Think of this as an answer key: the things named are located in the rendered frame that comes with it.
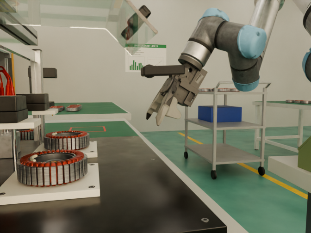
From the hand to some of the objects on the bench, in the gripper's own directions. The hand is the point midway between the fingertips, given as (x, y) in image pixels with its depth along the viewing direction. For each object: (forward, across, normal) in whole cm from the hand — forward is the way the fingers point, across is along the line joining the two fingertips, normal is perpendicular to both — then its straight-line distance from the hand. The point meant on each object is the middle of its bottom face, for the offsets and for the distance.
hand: (149, 120), depth 74 cm
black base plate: (+20, -12, +15) cm, 28 cm away
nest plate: (+18, 0, +15) cm, 23 cm away
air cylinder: (+25, 0, +28) cm, 37 cm away
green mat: (+31, +52, +34) cm, 70 cm away
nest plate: (+17, -24, +15) cm, 34 cm away
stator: (+16, 0, +16) cm, 23 cm away
